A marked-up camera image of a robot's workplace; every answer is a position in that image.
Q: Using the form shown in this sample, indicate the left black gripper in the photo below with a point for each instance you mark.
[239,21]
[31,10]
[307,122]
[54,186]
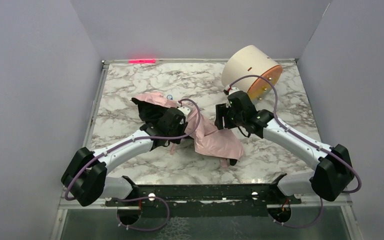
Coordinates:
[148,109]

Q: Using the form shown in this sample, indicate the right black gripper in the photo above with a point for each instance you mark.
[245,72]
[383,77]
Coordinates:
[221,115]

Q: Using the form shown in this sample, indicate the pink folding umbrella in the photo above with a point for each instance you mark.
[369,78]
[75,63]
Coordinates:
[208,140]

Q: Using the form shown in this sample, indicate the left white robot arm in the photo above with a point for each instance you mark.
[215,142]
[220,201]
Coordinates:
[86,177]

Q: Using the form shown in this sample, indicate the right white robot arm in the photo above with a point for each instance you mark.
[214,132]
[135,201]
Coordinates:
[331,166]

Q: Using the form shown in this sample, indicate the beige cylindrical umbrella stand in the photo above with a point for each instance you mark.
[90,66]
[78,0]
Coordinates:
[251,61]

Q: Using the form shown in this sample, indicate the pink tape marker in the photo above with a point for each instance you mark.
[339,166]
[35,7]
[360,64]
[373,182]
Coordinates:
[142,61]

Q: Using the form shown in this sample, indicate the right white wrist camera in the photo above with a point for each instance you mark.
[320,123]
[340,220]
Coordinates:
[228,90]

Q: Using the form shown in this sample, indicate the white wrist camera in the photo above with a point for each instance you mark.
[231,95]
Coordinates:
[228,90]
[186,110]

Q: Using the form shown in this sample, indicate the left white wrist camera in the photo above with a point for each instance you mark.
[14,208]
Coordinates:
[186,110]

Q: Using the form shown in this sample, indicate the aluminium table frame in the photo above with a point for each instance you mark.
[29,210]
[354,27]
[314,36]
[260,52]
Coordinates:
[200,84]

